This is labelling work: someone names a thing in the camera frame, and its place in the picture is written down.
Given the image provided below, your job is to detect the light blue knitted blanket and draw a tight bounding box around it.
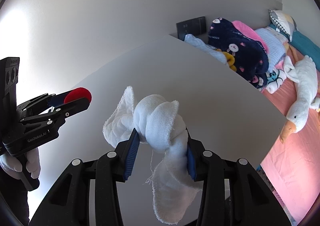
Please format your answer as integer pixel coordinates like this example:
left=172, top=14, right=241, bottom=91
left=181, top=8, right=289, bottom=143
left=255, top=26, right=287, bottom=73

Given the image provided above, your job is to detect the colourful foam floor mat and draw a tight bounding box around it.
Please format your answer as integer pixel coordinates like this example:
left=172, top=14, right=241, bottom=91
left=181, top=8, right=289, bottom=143
left=256, top=165, right=298, bottom=226

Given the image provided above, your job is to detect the grey dresser cabinet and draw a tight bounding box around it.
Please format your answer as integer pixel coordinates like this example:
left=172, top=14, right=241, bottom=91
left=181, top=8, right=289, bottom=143
left=37, top=34, right=288, bottom=226

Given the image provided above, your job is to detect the white cartoon print garment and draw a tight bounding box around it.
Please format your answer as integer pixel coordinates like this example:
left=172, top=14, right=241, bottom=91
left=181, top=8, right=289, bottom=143
left=266, top=69, right=287, bottom=94

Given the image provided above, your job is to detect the teal long pillow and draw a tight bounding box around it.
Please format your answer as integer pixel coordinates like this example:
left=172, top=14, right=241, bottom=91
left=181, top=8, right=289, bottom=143
left=289, top=30, right=320, bottom=71

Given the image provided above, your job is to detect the navy rabbit print blanket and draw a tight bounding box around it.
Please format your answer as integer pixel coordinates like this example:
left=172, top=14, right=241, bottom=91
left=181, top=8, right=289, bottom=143
left=208, top=18, right=269, bottom=90

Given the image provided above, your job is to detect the red round plush piece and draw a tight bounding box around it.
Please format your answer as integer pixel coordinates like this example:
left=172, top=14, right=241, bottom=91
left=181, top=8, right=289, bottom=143
left=63, top=87, right=92, bottom=104

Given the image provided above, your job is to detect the pink blanket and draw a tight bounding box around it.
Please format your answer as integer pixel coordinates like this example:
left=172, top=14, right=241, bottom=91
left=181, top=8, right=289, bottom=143
left=232, top=20, right=269, bottom=54

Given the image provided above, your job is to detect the white gloved left hand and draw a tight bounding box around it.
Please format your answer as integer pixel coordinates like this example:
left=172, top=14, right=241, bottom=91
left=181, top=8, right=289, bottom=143
left=0, top=147, right=41, bottom=180

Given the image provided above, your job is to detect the white knotted cloth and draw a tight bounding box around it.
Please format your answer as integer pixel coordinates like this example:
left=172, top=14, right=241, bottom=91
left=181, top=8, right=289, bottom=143
left=103, top=86, right=203, bottom=224

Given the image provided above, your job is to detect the white goose plush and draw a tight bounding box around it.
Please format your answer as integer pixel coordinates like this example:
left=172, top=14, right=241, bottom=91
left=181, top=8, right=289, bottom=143
left=279, top=55, right=319, bottom=143

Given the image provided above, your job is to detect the light blue small cloth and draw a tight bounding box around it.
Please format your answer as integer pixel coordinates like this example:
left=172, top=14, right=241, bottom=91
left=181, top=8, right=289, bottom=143
left=184, top=34, right=228, bottom=65

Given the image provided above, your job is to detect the black wall switch panel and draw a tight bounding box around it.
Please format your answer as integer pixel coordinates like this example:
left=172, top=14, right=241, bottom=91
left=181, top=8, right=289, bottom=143
left=176, top=17, right=207, bottom=40

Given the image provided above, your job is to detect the pink bed sheet mattress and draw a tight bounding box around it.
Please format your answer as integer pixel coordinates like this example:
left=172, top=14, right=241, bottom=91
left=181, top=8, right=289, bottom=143
left=260, top=47, right=320, bottom=224

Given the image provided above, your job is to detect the patterned grey yellow pillow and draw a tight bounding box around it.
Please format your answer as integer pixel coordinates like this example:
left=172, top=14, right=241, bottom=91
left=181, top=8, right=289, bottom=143
left=268, top=9, right=297, bottom=41

